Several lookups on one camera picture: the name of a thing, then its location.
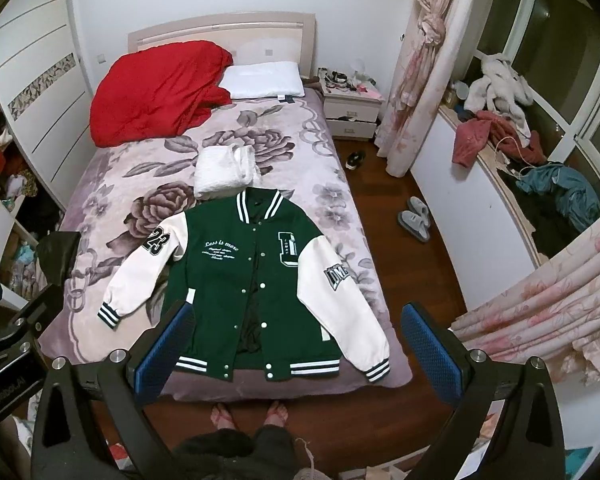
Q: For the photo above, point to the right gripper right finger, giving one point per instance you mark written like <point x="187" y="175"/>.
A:
<point x="528" y="442"/>

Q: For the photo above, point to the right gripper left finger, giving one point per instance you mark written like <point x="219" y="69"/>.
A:
<point x="68" y="442"/>

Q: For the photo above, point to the green white varsity jacket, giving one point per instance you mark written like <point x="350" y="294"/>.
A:
<point x="268" y="290"/>

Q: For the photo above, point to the white fluffy clothes pile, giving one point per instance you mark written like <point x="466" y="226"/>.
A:
<point x="500" y="90"/>

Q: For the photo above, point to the white shelf unit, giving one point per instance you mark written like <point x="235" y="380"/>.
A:
<point x="17" y="258"/>

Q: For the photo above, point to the pink floral curtain right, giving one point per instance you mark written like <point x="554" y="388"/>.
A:
<point x="553" y="313"/>

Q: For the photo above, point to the person left foot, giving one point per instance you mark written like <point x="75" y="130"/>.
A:
<point x="221" y="418"/>

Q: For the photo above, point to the person foot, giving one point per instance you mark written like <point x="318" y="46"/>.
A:
<point x="221" y="418"/>
<point x="276" y="416"/>

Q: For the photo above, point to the person right foot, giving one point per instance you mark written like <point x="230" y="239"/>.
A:
<point x="276" y="416"/>

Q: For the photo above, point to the floral bed blanket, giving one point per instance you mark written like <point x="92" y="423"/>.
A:
<point x="126" y="191"/>

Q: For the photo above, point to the grey slipper near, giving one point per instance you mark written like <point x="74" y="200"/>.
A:
<point x="414" y="224"/>

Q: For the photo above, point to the grey slipper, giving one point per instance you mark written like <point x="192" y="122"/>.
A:
<point x="414" y="224"/>
<point x="419" y="207"/>

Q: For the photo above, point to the teal garment on sill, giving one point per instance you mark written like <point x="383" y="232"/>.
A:
<point x="573" y="196"/>

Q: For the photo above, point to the grey slipper far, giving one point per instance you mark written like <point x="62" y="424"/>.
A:
<point x="419" y="207"/>

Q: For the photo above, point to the folded white garment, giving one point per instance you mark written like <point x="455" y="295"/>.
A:
<point x="225" y="170"/>

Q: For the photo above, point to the red duvet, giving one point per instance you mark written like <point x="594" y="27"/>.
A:
<point x="159" y="92"/>

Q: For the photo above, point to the red garment on sill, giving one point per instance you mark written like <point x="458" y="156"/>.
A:
<point x="472" y="136"/>

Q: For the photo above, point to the white wardrobe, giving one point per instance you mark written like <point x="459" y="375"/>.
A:
<point x="44" y="94"/>

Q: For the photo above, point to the black shoe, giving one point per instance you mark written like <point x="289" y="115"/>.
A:
<point x="355" y="160"/>

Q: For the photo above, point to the white pillow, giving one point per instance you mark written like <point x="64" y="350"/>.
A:
<point x="263" y="80"/>

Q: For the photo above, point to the white nightstand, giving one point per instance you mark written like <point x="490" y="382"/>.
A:
<point x="351" y="106"/>

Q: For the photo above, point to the beige headboard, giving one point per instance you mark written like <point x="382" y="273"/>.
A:
<point x="250" y="37"/>

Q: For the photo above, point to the tied pink floral curtain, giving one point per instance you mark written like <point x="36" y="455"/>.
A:
<point x="424" y="36"/>

